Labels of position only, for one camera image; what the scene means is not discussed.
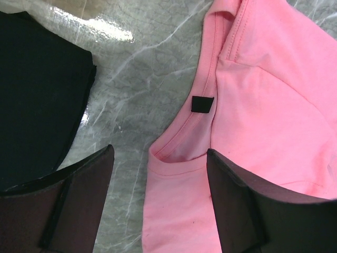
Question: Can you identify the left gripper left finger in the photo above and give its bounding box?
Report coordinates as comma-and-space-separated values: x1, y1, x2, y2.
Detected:
1, 144, 114, 252

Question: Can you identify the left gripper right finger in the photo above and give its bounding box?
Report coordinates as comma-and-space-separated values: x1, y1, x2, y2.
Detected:
206, 149, 336, 252

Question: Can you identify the pink t shirt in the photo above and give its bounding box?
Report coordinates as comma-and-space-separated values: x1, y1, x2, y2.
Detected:
142, 1, 336, 252

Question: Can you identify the folded black t shirt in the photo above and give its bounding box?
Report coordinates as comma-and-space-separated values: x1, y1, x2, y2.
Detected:
1, 12, 96, 191

